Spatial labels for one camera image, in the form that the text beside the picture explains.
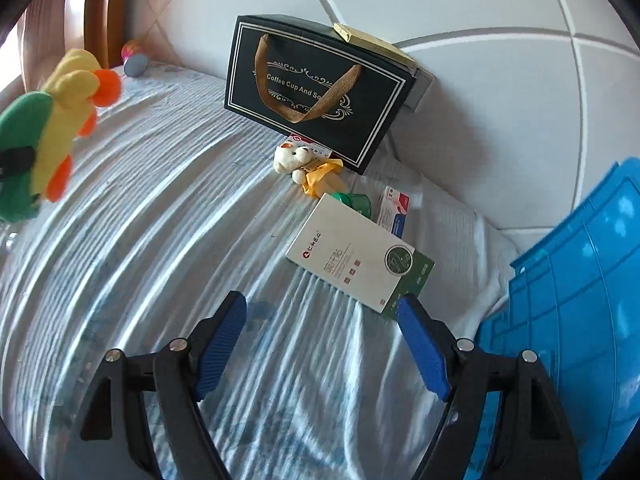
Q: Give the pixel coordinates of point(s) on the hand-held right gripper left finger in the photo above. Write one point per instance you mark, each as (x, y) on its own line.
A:
(222, 340)

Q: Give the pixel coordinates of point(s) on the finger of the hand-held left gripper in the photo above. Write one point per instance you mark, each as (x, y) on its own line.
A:
(15, 160)

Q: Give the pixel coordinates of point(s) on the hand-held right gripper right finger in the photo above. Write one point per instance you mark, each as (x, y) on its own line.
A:
(422, 350)

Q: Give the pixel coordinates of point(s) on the green yellow orange plush toy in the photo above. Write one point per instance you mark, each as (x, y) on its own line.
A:
(60, 120)

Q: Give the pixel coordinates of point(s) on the white and green box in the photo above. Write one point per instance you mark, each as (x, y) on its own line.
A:
(345, 250)

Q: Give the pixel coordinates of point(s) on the red white blue carton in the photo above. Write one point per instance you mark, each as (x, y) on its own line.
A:
(392, 205)

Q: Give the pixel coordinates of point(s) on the green jar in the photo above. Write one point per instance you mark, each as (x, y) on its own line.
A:
(357, 205)

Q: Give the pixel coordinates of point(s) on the blue plastic crate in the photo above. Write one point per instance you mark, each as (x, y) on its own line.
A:
(575, 285)

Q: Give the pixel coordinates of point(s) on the small white teddy bear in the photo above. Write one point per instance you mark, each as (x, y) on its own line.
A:
(290, 157)

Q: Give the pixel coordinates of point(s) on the white carton red logo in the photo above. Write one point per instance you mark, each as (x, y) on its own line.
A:
(318, 149)

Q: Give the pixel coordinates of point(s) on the striped bed sheet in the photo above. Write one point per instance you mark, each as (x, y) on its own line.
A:
(150, 235)

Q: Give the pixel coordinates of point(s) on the beige curtain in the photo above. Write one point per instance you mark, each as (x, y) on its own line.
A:
(50, 20)

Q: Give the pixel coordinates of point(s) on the pink tube grey cap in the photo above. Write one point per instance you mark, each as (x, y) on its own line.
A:
(135, 65)

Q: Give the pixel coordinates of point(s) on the flat gold box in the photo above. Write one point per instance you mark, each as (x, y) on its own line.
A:
(370, 42)

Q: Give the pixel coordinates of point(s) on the wooden frame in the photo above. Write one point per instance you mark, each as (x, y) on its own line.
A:
(100, 10)

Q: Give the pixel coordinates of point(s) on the grey wall socket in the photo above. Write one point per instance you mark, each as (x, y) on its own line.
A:
(421, 90)

